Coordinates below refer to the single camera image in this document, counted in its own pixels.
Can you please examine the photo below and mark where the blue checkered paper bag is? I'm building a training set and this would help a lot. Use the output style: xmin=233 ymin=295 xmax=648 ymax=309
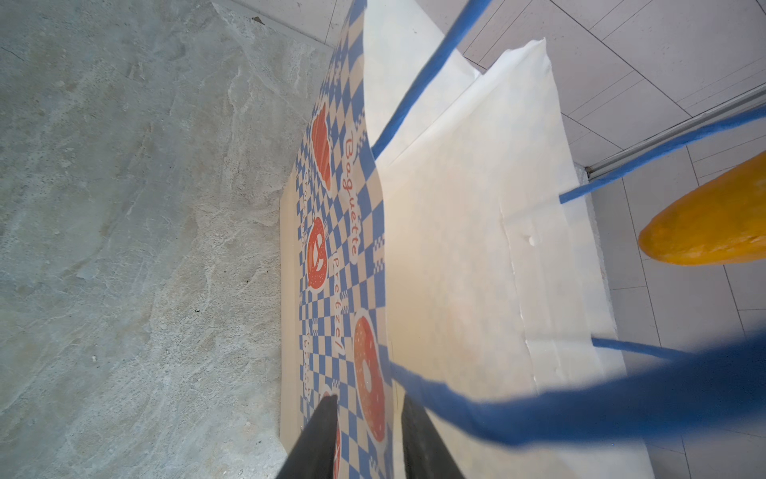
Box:
xmin=279 ymin=1 xmax=765 ymax=478

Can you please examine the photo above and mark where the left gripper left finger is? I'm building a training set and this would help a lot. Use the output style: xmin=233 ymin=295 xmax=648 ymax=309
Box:
xmin=276 ymin=394 xmax=338 ymax=479

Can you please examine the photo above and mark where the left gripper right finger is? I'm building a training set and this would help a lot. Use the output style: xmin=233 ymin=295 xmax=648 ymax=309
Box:
xmin=401 ymin=395 xmax=465 ymax=479

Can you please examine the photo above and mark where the long yellow baguette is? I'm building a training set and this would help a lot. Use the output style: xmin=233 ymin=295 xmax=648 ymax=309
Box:
xmin=638 ymin=153 xmax=765 ymax=267

